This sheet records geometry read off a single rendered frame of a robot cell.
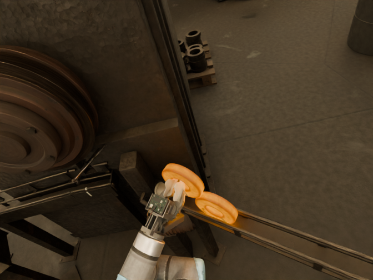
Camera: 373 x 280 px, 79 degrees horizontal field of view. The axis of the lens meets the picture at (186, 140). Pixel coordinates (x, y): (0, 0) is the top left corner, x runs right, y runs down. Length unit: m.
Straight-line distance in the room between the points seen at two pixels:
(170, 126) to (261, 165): 1.04
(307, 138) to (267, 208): 0.68
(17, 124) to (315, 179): 1.66
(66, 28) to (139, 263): 0.72
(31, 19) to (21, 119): 0.29
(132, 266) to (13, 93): 0.58
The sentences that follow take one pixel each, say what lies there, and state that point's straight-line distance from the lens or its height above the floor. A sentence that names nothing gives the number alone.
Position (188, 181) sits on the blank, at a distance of 0.75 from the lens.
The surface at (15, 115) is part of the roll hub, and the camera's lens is 0.76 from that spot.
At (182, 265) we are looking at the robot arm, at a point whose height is 0.70.
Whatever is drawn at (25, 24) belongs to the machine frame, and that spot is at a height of 1.34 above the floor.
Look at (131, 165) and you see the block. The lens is 0.97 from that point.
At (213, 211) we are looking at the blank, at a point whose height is 0.69.
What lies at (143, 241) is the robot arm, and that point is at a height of 0.85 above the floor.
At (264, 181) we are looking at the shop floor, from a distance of 1.74.
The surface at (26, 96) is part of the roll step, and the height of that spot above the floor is 1.22.
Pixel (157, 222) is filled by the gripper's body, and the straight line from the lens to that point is 0.73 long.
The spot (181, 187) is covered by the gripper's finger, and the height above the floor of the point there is 0.85.
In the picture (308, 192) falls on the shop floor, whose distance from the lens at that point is 1.74.
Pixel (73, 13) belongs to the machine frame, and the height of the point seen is 1.33.
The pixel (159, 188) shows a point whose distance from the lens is 0.99.
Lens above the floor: 1.49
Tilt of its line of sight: 46 degrees down
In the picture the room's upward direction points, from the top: 19 degrees counter-clockwise
